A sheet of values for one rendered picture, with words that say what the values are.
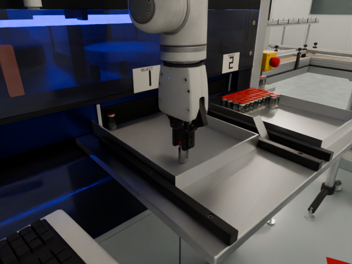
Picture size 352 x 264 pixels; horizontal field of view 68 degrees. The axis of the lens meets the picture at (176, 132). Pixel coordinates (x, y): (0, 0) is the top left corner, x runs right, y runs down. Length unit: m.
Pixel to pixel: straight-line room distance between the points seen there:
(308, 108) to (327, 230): 1.06
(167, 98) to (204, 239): 0.26
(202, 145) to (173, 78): 0.22
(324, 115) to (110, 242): 0.76
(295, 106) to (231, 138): 0.35
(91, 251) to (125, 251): 0.42
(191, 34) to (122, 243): 0.66
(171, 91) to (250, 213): 0.25
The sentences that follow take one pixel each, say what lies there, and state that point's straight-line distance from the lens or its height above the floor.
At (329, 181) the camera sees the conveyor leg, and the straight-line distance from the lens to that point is 1.97.
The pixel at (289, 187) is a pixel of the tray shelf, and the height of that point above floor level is 0.88.
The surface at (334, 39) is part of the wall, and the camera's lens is 9.29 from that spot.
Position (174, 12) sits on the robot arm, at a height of 1.18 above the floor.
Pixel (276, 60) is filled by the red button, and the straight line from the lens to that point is 1.10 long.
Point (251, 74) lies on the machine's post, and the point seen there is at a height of 0.96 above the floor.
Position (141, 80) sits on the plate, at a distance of 0.67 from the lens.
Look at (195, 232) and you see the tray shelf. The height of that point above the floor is 0.88.
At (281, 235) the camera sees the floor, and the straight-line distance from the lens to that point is 1.73.
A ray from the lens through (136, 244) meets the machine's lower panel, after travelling 0.94.
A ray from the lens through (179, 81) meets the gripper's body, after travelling 0.47.
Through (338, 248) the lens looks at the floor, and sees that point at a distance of 1.79.
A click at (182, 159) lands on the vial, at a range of 0.55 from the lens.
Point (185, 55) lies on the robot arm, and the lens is 0.45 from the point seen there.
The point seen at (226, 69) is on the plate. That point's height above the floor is 1.00.
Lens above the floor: 1.18
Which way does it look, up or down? 25 degrees down
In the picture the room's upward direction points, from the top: straight up
